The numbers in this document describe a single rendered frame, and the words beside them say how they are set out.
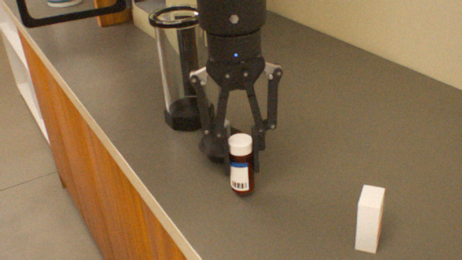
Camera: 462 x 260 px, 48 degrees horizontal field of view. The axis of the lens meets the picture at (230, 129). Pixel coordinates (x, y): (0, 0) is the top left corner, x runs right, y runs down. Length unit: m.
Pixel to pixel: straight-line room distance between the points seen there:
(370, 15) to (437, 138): 0.48
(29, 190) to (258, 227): 2.02
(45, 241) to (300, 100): 1.52
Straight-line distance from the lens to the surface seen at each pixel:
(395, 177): 0.89
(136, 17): 1.64
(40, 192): 2.66
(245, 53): 0.69
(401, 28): 1.32
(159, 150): 0.97
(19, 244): 2.39
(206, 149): 0.90
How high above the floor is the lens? 1.45
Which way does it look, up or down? 30 degrees down
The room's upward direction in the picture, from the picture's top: 4 degrees counter-clockwise
